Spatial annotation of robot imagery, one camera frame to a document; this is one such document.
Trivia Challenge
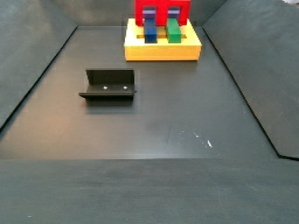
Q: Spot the red cross-shaped block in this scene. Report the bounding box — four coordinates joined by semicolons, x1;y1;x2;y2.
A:
134;0;190;26

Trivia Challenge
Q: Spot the yellow wooden board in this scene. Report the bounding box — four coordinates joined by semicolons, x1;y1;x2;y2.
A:
124;18;201;61

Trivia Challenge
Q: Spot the green bar block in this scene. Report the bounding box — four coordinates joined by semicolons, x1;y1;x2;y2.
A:
165;18;181;43

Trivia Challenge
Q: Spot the blue bar block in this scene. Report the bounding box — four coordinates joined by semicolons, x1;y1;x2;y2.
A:
144;18;156;44

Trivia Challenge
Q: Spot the purple cross-shaped block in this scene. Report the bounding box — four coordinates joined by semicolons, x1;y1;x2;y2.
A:
142;10;180;18

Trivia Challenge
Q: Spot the black angle bracket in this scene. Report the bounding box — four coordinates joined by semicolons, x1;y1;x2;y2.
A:
78;69;136;99

